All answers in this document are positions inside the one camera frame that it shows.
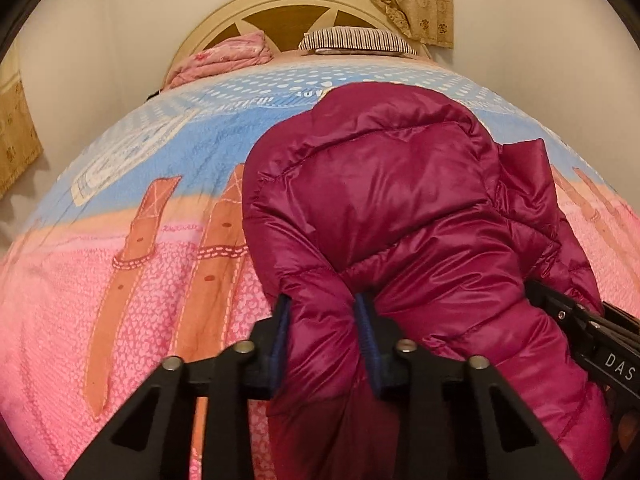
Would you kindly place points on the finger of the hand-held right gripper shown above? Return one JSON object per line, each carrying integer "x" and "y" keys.
{"x": 555, "y": 310}

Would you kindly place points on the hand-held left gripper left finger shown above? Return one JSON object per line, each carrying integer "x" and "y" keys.
{"x": 280, "y": 350}

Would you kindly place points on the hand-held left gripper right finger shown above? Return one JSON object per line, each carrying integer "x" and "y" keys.
{"x": 367, "y": 350}

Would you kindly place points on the magenta puffer jacket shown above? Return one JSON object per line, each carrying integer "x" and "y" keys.
{"x": 400, "y": 185}

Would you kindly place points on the blue and pink printed blanket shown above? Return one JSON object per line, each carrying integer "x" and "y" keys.
{"x": 125, "y": 310}

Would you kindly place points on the folded pink floral quilt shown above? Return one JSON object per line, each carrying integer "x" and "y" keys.
{"x": 220, "y": 57}

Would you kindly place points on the striped pillow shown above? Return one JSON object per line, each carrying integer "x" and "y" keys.
{"x": 350, "y": 39}

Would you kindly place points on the beige floral window curtain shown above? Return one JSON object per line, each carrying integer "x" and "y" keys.
{"x": 415, "y": 0}

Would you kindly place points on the beige floral side curtain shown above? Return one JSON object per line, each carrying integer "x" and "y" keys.
{"x": 15, "y": 135}

